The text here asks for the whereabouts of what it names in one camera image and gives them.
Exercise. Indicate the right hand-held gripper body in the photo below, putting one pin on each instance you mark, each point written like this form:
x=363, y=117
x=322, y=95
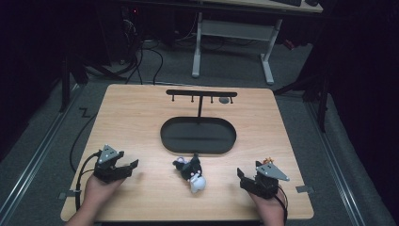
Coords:
x=263, y=185

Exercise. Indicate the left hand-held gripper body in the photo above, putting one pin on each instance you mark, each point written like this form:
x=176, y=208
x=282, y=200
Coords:
x=106, y=171

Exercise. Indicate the person's left hand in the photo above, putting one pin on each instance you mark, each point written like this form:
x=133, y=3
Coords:
x=100, y=191

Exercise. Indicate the person's right hand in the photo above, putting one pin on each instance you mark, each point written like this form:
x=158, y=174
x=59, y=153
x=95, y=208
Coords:
x=269, y=207

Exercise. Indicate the small orange charm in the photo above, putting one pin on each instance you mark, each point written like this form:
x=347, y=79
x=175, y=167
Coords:
x=268, y=160

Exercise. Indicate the grey tape piece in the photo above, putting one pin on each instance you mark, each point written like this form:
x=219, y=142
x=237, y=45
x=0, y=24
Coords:
x=67, y=194
x=305, y=189

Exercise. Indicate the black and white plush toy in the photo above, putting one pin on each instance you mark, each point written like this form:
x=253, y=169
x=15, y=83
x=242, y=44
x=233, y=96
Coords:
x=192, y=174

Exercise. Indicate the black hook rack with tray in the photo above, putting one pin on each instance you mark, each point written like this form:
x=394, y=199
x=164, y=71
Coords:
x=198, y=135

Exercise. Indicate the grey round table grommet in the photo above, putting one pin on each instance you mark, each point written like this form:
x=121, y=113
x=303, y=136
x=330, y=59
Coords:
x=224, y=100

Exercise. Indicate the black metal stand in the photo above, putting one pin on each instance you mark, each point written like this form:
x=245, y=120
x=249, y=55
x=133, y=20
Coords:
x=67, y=78
x=316, y=91

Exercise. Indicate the white-legged wooden desk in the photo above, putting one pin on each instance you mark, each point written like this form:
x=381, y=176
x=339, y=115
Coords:
x=238, y=29

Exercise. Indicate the black keyboard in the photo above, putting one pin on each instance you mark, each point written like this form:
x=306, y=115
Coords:
x=287, y=2

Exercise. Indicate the metal floor rail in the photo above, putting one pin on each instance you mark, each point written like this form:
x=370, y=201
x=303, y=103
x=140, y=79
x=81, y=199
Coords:
x=335, y=166
x=34, y=160

